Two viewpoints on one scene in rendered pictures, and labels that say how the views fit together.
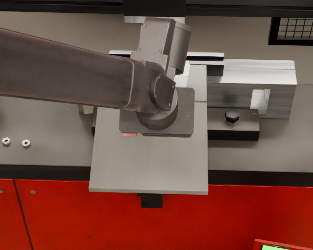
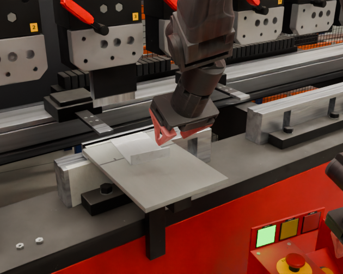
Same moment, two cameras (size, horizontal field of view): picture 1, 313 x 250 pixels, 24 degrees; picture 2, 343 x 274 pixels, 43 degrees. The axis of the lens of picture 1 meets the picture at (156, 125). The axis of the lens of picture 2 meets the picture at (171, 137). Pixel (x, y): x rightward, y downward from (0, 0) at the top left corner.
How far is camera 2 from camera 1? 0.65 m
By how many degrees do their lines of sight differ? 37
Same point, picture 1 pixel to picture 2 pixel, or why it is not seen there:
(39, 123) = (40, 225)
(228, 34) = not seen: hidden behind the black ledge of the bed
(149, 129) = (190, 117)
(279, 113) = (204, 158)
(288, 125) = (213, 164)
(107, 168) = (147, 193)
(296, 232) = (245, 244)
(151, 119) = (216, 74)
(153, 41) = not seen: hidden behind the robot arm
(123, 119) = (168, 117)
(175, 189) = (207, 185)
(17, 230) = not seen: outside the picture
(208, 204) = (191, 239)
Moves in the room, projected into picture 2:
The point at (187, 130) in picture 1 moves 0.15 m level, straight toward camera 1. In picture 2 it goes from (214, 111) to (277, 144)
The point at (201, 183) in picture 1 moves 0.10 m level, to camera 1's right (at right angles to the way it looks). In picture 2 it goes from (220, 176) to (257, 161)
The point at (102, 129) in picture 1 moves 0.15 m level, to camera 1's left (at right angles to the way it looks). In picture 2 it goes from (119, 177) to (41, 203)
